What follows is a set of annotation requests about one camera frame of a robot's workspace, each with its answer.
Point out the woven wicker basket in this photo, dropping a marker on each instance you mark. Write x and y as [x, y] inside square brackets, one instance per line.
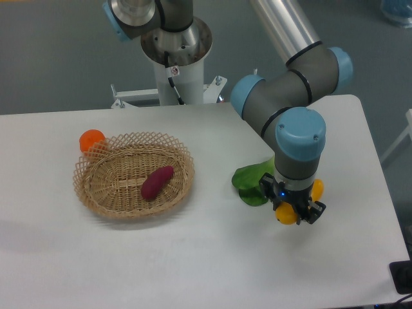
[109, 176]

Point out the yellow mango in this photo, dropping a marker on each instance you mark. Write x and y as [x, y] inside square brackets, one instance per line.
[286, 215]

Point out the blue object in plastic bag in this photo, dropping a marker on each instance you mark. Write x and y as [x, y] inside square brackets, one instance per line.
[398, 12]

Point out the purple sweet potato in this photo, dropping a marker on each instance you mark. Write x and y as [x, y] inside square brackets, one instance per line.
[155, 181]

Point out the black device at table edge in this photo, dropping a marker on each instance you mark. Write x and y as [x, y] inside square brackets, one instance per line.
[401, 276]

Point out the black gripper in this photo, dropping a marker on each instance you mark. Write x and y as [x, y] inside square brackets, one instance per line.
[294, 192]

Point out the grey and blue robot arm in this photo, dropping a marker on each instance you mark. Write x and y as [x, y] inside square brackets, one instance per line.
[277, 110]

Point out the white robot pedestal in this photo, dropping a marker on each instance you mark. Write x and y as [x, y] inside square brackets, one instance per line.
[178, 63]

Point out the white frame at right edge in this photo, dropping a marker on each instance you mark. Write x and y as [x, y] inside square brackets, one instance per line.
[400, 144]

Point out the orange fruit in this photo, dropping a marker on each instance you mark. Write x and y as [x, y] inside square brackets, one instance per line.
[89, 138]

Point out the green leafy vegetable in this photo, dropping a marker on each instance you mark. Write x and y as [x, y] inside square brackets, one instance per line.
[246, 181]

